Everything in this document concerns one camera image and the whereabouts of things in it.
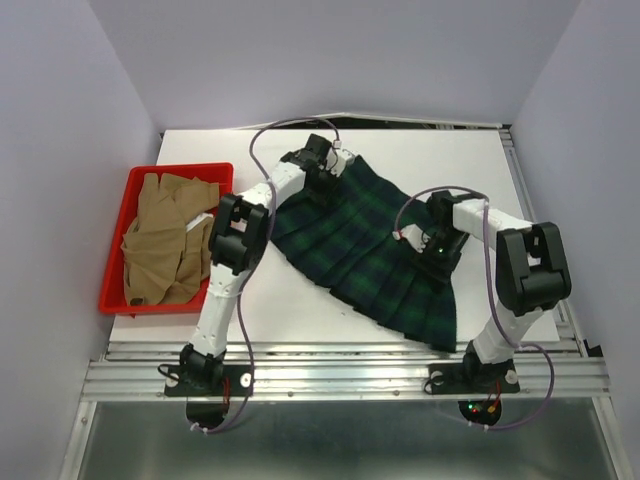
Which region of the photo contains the green plaid pleated skirt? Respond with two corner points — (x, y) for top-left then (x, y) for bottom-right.
(271, 157), (457, 352)

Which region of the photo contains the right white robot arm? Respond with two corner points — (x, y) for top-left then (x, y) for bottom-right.
(394, 188), (572, 394)

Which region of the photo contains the aluminium rail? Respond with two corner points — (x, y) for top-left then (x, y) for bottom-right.
(81, 342), (611, 402)
(497, 123), (606, 359)

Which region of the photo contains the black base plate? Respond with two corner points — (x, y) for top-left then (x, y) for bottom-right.
(156, 363), (254, 436)
(423, 363), (521, 427)

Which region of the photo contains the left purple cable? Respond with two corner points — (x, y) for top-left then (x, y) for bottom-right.
(189, 116), (344, 435)

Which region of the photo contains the aluminium right side rail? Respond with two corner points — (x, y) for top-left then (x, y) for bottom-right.
(497, 123), (606, 359)

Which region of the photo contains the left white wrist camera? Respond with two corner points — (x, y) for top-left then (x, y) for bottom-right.
(324, 148), (356, 177)

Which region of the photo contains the red plastic bin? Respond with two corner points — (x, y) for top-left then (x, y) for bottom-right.
(98, 162), (234, 317)

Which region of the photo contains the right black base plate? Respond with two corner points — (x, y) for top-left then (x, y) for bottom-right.
(423, 363), (521, 427)

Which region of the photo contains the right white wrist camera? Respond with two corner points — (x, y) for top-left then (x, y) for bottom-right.
(392, 224), (430, 253)

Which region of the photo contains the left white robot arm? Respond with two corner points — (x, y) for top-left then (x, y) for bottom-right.
(174, 134), (353, 394)

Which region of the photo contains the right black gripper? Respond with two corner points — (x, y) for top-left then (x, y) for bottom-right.
(407, 227), (464, 294)

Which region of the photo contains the aluminium front rail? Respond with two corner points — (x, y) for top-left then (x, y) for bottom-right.
(81, 342), (611, 402)

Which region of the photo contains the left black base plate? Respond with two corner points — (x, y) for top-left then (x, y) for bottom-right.
(156, 363), (254, 436)

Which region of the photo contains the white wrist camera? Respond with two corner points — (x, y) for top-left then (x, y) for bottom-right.
(324, 148), (356, 177)
(392, 224), (430, 253)

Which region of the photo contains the tan beige skirt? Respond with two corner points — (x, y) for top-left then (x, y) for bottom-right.
(121, 173), (220, 307)

